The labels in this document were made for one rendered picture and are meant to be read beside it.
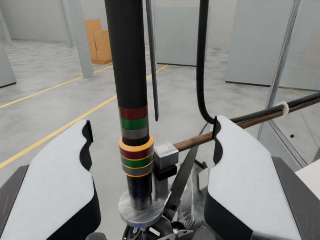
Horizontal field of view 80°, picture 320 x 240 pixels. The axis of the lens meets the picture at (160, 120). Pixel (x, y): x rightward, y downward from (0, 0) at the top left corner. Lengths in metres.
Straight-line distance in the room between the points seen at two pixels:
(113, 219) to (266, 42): 5.00
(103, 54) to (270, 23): 5.77
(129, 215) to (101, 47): 8.19
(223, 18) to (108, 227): 11.54
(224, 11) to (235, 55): 6.84
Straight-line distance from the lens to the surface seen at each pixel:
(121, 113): 0.21
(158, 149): 0.26
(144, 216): 0.30
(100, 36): 8.29
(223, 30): 12.32
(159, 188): 0.29
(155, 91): 0.20
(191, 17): 7.36
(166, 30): 7.64
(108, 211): 2.17
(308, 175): 0.67
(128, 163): 0.24
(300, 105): 0.49
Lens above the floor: 1.70
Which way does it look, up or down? 29 degrees down
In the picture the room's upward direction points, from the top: 1 degrees counter-clockwise
